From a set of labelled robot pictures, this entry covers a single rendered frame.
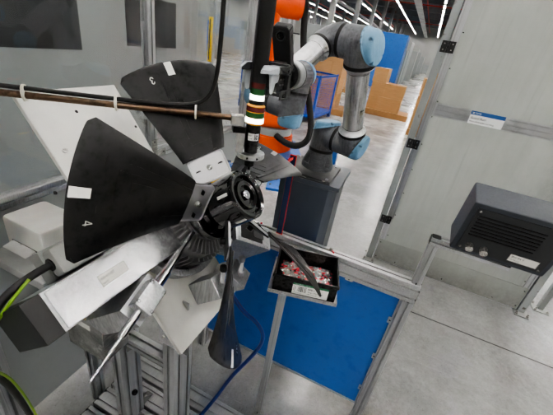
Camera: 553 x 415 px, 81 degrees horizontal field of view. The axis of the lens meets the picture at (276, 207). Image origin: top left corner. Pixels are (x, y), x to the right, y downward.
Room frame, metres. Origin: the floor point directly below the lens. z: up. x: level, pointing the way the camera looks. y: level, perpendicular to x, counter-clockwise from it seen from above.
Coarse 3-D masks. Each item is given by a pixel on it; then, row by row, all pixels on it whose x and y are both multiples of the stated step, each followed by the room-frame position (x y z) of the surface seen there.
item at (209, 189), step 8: (200, 184) 0.60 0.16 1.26; (200, 192) 0.60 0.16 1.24; (208, 192) 0.62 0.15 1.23; (192, 200) 0.59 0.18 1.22; (200, 200) 0.61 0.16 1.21; (208, 200) 0.63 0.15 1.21; (192, 208) 0.59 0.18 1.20; (200, 208) 0.61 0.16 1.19; (184, 216) 0.58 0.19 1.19; (200, 216) 0.62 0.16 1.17
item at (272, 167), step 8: (264, 152) 0.97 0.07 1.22; (240, 160) 0.89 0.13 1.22; (264, 160) 0.92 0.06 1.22; (272, 160) 0.94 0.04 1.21; (280, 160) 0.97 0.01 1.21; (232, 168) 0.83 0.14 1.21; (240, 168) 0.83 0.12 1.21; (256, 168) 0.85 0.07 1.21; (264, 168) 0.87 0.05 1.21; (272, 168) 0.89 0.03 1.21; (280, 168) 0.91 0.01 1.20; (288, 168) 0.94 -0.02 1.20; (296, 168) 0.99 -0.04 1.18; (256, 176) 0.80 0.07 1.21; (264, 176) 0.82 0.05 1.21; (272, 176) 0.84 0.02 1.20; (280, 176) 0.86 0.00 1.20; (288, 176) 0.89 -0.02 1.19
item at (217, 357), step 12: (228, 264) 0.50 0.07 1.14; (228, 276) 0.48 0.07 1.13; (228, 288) 0.47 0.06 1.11; (228, 300) 0.45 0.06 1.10; (228, 312) 0.44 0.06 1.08; (216, 324) 0.39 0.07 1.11; (228, 324) 0.42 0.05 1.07; (216, 336) 0.37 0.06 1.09; (228, 336) 0.41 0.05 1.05; (216, 348) 0.36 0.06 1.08; (228, 348) 0.40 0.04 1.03; (216, 360) 0.35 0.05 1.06; (228, 360) 0.39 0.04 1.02; (240, 360) 0.46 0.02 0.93
